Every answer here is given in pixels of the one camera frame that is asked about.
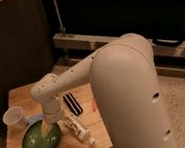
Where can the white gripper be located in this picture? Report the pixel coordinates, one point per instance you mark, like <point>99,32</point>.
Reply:
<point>51,118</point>

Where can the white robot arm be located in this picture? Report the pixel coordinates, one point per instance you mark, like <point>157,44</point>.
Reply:
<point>125,86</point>

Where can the green ceramic bowl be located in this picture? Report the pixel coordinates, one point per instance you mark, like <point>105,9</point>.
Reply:
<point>34,139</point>

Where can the black striped eraser block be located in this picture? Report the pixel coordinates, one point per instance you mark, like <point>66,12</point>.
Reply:
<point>73,104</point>

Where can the wooden table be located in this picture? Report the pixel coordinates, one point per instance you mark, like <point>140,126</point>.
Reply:
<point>90,118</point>

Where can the white plastic cup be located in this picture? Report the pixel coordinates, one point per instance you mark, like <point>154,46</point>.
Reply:
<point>14,117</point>

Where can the orange toy carrot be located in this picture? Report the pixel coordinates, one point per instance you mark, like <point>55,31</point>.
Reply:
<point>94,105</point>

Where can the metal shelf rack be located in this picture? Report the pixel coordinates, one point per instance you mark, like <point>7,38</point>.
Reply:
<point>89,24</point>

